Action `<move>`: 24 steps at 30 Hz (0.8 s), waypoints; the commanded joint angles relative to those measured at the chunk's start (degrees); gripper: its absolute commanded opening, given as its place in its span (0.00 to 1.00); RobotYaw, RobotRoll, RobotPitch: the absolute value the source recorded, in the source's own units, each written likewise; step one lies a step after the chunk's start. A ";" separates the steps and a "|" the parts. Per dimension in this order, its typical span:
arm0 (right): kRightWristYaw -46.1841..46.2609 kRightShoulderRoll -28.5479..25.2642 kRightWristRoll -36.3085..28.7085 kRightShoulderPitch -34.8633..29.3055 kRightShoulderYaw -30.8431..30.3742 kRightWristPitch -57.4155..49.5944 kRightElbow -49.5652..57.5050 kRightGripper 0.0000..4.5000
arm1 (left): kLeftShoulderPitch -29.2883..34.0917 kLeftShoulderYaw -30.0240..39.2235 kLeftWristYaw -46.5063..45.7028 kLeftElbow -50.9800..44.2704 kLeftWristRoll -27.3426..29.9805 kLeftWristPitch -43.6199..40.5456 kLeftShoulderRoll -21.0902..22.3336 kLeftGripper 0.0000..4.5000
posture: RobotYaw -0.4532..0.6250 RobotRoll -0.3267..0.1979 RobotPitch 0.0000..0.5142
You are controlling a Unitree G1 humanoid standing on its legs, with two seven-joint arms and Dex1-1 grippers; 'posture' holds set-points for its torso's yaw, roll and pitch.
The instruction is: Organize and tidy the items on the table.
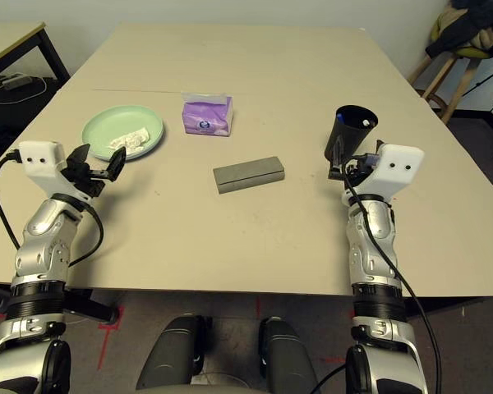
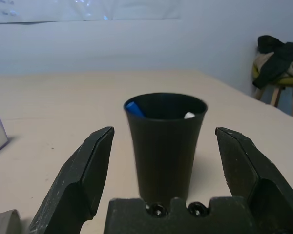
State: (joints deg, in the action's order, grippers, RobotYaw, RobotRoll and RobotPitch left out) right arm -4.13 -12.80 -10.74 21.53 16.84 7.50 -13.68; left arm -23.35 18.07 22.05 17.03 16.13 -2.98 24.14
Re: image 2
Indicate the grey glasses case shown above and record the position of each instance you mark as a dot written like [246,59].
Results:
[5,221]

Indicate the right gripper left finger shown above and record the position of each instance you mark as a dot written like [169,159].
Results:
[73,185]

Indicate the blue marker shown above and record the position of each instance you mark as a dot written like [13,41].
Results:
[134,110]

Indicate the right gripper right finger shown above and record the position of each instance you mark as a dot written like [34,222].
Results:
[266,185]

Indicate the white wall board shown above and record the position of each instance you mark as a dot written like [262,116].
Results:
[63,9]

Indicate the yellow-green seat cushion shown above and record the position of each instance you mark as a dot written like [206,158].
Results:
[290,80]

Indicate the wooden stool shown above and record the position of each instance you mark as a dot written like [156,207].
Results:
[274,95]

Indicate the beige knitted cloth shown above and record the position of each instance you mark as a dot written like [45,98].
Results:
[260,61]

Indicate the black plastic cup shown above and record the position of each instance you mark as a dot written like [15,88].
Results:
[161,146]

